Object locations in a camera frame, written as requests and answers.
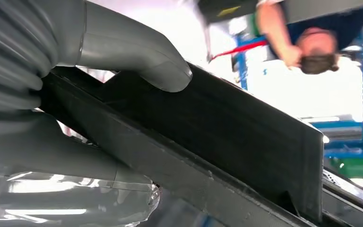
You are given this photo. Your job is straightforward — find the black zip case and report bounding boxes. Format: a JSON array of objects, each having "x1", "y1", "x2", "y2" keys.
[{"x1": 196, "y1": 0, "x2": 260, "y2": 25}]

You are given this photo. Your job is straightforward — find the person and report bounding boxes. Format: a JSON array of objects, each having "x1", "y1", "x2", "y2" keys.
[{"x1": 255, "y1": 0, "x2": 363, "y2": 76}]

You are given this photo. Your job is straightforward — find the red pole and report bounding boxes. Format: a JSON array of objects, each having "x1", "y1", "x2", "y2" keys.
[{"x1": 210, "y1": 39, "x2": 269, "y2": 61}]

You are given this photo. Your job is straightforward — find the green plastic crate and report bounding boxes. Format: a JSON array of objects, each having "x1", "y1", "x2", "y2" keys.
[{"x1": 328, "y1": 156, "x2": 363, "y2": 183}]

